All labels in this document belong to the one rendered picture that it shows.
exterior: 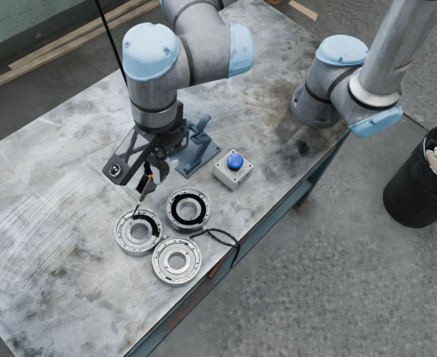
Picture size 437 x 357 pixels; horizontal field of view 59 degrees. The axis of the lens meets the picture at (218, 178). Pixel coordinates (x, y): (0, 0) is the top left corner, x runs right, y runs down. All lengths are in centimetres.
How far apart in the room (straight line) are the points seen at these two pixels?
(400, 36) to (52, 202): 80
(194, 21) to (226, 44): 6
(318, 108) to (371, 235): 102
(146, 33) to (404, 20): 45
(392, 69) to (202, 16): 41
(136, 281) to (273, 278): 97
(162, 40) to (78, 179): 53
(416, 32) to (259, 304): 124
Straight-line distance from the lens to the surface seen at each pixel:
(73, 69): 238
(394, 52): 83
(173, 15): 66
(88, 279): 90
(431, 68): 289
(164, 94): 58
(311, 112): 111
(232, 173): 94
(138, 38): 56
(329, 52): 100
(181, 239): 87
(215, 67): 59
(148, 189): 83
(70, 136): 107
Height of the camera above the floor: 165
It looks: 60 degrees down
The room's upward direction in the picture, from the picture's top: 11 degrees clockwise
